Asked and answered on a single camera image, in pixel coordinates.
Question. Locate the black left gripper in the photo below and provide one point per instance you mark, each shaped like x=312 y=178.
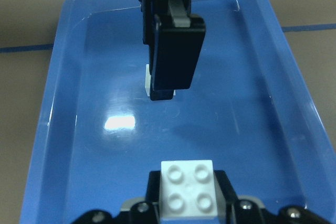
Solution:
x=176 y=49

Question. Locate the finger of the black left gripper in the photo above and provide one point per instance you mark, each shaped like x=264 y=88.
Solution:
x=149 y=39

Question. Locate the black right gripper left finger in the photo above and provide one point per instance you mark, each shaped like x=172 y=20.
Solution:
x=153 y=192

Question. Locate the white block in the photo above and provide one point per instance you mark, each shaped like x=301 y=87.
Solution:
x=187 y=190
x=156 y=95

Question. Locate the blue plastic tray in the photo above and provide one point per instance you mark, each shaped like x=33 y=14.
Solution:
x=248 y=110

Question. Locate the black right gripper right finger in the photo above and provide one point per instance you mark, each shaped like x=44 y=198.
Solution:
x=227 y=192

